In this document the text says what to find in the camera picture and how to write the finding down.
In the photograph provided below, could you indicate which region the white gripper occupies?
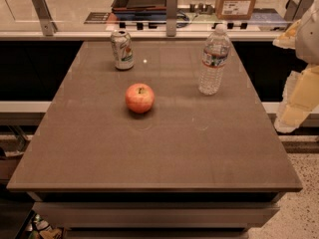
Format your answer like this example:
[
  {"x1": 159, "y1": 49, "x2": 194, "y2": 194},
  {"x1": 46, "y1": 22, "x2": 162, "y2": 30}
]
[{"x1": 272, "y1": 0, "x2": 319, "y2": 133}]

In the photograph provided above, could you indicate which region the white green 7up can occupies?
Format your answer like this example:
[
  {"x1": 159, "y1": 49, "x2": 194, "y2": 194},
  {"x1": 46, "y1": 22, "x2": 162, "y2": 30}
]
[{"x1": 111, "y1": 30, "x2": 134, "y2": 70}]

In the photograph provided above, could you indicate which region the clear plastic water bottle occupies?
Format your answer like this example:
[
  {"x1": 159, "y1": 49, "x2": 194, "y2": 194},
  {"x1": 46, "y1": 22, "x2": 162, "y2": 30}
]
[{"x1": 198, "y1": 24, "x2": 231, "y2": 96}]

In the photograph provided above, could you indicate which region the cardboard box with label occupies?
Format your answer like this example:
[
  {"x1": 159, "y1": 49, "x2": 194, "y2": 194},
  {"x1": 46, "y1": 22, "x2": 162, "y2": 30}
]
[{"x1": 215, "y1": 0, "x2": 256, "y2": 20}]

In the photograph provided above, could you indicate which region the red apple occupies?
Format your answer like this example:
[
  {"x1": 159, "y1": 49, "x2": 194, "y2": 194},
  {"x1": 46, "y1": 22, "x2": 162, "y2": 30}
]
[{"x1": 125, "y1": 83, "x2": 155, "y2": 114}]

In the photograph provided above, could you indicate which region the dark open tray box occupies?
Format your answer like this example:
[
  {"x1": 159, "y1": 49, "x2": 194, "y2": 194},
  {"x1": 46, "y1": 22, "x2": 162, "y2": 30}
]
[{"x1": 112, "y1": 0, "x2": 166, "y2": 21}]

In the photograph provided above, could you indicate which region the brown table with shelf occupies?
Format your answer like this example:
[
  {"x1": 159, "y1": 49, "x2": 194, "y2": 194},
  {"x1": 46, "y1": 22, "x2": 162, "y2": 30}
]
[{"x1": 8, "y1": 41, "x2": 302, "y2": 236}]

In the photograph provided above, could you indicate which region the right metal glass bracket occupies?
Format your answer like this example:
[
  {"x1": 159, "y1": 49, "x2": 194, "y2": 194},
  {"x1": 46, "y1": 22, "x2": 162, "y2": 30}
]
[{"x1": 284, "y1": 0, "x2": 314, "y2": 25}]

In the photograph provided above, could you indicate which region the metal glass bracket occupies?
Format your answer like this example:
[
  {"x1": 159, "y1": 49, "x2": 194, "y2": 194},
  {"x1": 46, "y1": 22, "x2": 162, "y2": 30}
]
[
  {"x1": 31, "y1": 0, "x2": 57, "y2": 36},
  {"x1": 166, "y1": 0, "x2": 177, "y2": 37},
  {"x1": 284, "y1": 0, "x2": 314, "y2": 25}
]

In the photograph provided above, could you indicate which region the middle metal glass bracket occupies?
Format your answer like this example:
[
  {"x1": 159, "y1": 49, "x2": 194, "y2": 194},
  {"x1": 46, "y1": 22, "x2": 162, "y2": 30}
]
[{"x1": 166, "y1": 0, "x2": 177, "y2": 37}]

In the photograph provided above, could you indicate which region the left metal glass bracket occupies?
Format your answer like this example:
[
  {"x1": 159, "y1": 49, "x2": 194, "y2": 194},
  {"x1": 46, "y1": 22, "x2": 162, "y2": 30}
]
[{"x1": 31, "y1": 0, "x2": 57, "y2": 36}]

